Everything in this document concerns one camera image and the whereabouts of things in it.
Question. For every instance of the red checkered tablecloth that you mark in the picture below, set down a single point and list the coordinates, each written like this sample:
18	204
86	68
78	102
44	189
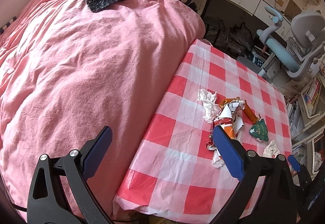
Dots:
177	137

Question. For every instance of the small white tissue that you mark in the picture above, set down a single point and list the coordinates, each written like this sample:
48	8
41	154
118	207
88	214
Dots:
271	147

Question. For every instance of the grey blue desk chair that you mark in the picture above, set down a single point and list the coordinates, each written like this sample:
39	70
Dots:
284	56

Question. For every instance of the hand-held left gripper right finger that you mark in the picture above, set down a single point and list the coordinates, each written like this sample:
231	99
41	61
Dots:
228	152

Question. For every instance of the small orange peel piece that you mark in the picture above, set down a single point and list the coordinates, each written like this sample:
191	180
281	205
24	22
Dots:
224	102

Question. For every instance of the green wrapper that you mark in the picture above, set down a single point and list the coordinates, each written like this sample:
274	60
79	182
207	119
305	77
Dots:
259	131

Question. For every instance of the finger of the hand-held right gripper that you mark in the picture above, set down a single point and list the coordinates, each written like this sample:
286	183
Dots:
294	163

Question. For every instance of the pink duvet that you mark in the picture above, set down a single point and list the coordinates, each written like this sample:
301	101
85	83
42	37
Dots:
88	61

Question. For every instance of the fried orange food stick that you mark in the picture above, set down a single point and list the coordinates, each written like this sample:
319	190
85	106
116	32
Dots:
250	112

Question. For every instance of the black plastic bag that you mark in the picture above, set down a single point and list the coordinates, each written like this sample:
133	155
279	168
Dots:
236	38

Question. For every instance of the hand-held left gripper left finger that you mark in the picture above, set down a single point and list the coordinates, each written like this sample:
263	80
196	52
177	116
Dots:
97	152

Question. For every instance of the large white tissue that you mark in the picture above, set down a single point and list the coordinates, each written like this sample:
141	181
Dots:
208	105

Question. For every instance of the white red snack wrapper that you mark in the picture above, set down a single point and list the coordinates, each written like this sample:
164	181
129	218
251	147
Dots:
228	114

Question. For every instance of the shelf of books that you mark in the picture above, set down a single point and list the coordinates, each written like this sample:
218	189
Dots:
312	94

